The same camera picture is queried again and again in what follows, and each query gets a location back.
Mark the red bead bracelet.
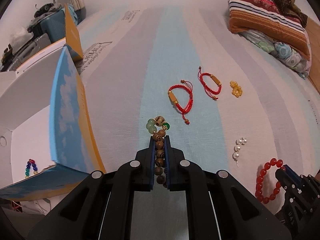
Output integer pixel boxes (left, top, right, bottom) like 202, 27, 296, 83
254, 157, 287, 204

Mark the brown wooden bead bracelet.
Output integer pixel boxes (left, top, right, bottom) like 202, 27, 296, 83
145, 115, 171, 188

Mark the multicolour glass bead bracelet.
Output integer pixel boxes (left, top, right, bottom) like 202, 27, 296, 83
24, 158, 39, 179

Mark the striped bed sheet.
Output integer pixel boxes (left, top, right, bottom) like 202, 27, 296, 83
75, 3, 320, 240

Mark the wooden bed headboard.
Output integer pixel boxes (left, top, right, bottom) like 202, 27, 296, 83
305, 17, 320, 93

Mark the blue yellow cardboard box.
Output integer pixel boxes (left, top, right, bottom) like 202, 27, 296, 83
1, 11, 105, 202

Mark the floral quilt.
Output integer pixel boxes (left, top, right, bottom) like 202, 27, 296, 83
240, 30, 311, 79

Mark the grey suitcase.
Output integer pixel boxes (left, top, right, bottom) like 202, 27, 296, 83
1, 33, 52, 72

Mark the teal suitcase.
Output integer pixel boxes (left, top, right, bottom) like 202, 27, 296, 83
37, 9, 66, 43

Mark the striped orange pillow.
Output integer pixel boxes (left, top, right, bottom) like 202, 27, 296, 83
229, 0, 310, 60

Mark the white plastic bag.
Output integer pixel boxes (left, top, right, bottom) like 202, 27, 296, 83
9, 27, 34, 51

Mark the dark clothes pile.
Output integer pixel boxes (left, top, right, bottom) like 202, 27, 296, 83
28, 3, 62, 28

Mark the white pearl bracelet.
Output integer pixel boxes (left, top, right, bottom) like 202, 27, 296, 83
232, 137, 249, 168

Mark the red cord bracelet left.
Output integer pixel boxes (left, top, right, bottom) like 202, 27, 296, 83
167, 79, 194, 126

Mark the red cord bracelet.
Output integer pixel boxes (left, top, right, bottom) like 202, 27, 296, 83
167, 79, 194, 126
197, 65, 222, 101

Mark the red cord bracelet right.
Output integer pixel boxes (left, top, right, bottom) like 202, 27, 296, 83
197, 65, 222, 101

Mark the yellow amber bead bracelet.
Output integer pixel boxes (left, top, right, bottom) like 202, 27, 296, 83
229, 80, 243, 98

